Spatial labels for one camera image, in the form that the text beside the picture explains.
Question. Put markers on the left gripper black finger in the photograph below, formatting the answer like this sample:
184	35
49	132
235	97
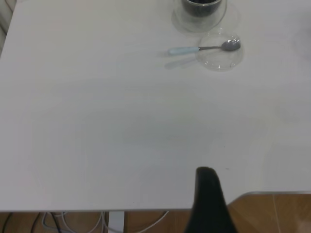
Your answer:
209	206

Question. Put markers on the white table leg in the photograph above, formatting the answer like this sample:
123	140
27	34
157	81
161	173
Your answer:
116	222

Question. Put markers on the clear double-wall glass cup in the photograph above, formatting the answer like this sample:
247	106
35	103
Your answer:
184	23

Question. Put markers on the clear round glass lid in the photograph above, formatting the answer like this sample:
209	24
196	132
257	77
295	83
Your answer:
218	61

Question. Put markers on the dark coffee beans heap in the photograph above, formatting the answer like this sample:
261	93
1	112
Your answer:
201	7

